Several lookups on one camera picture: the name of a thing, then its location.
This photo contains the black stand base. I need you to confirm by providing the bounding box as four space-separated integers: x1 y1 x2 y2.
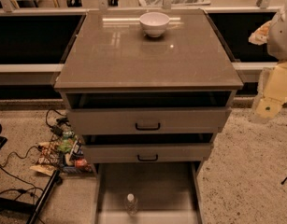
0 169 63 224

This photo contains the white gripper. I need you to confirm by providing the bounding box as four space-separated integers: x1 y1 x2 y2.
249 21 287 119

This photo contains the grey drawer cabinet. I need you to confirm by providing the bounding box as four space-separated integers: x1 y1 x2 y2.
53 8 245 179

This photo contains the middle grey drawer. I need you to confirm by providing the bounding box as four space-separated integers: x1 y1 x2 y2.
81 143 213 163

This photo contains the bottom open grey drawer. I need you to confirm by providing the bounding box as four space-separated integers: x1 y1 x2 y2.
93 162 205 224

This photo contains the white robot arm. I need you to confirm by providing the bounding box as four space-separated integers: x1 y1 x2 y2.
249 0 287 119

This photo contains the black power adapter with cable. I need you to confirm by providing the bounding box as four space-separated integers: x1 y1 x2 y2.
45 109 71 137

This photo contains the top grey drawer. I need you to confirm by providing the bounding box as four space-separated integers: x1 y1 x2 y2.
67 107 231 135

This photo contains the white ceramic bowl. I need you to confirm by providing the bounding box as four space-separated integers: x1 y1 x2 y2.
139 12 170 37

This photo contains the pile of snack packets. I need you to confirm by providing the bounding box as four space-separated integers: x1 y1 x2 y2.
30 131 93 175

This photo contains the clear plastic water bottle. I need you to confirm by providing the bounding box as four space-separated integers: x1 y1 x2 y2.
124 193 138 216

